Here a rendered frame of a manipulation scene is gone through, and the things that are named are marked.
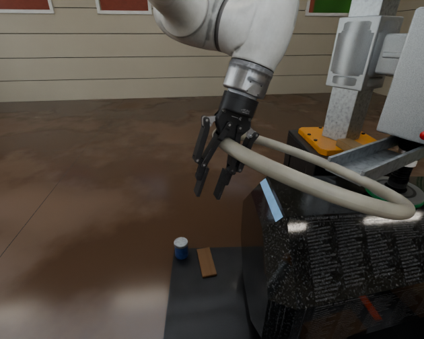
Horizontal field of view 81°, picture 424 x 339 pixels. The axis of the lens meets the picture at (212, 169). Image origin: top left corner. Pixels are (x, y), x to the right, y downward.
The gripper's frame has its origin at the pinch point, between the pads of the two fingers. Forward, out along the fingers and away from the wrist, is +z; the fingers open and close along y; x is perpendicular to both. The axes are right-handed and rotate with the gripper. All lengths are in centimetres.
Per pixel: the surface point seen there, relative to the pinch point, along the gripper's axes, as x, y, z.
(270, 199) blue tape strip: 38, 49, 17
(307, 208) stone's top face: 25, 58, 12
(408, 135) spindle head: 13, 74, -28
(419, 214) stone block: 9, 99, -1
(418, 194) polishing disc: 12, 98, -8
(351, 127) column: 85, 127, -29
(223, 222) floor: 124, 82, 81
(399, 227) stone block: 8, 90, 6
